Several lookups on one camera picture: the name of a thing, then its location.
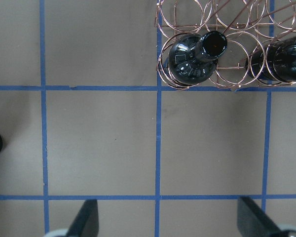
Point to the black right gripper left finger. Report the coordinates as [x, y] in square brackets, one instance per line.
[86, 222]

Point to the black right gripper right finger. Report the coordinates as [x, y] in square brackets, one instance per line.
[253, 222]

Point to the dark wine bottle in basket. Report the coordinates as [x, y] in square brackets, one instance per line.
[193, 58]

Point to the copper wire wine basket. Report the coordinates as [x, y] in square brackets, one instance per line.
[252, 28]

